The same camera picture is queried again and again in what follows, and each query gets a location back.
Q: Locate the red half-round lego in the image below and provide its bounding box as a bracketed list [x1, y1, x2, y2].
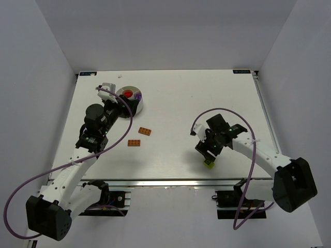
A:
[122, 89, 133, 98]

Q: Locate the purple butterfly lego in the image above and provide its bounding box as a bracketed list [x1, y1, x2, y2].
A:
[135, 94, 142, 101]

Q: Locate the lime lego with print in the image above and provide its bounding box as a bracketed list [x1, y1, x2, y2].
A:
[203, 160, 215, 169]

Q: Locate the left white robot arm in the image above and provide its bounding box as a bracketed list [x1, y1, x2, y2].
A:
[26, 95, 140, 241]

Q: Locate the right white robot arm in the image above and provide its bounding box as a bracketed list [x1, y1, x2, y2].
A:
[191, 114, 318, 212]

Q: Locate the white round divided container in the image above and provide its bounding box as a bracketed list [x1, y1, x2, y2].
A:
[116, 86, 143, 115]

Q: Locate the lower orange flat lego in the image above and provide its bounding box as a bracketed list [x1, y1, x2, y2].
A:
[127, 139, 141, 147]

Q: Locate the orange flat lego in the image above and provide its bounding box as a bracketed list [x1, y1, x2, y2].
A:
[127, 139, 141, 147]
[138, 127, 152, 136]

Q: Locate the upper orange flat lego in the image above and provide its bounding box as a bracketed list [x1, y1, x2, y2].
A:
[138, 127, 152, 136]

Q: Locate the left blue table label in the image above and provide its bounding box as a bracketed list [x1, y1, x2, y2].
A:
[79, 71, 97, 76]

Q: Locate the blue table label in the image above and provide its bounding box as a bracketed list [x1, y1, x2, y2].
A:
[232, 69, 251, 74]
[79, 71, 97, 76]

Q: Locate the right blue table label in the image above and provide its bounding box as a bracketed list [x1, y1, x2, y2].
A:
[232, 69, 251, 74]

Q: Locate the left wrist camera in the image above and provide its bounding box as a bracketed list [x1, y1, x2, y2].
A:
[96, 83, 117, 103]

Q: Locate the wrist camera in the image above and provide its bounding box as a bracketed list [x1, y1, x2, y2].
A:
[190, 124, 207, 143]
[96, 83, 117, 103]

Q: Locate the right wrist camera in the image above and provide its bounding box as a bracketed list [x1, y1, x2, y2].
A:
[190, 124, 207, 143]

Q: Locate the aluminium table frame rail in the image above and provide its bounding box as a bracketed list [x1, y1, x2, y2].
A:
[46, 177, 272, 188]

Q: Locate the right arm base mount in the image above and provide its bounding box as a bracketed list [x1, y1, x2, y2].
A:
[211, 179, 267, 220]

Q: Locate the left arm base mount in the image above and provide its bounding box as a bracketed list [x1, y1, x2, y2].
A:
[80, 180, 131, 217]

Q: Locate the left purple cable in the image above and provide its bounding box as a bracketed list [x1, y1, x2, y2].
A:
[3, 86, 134, 240]

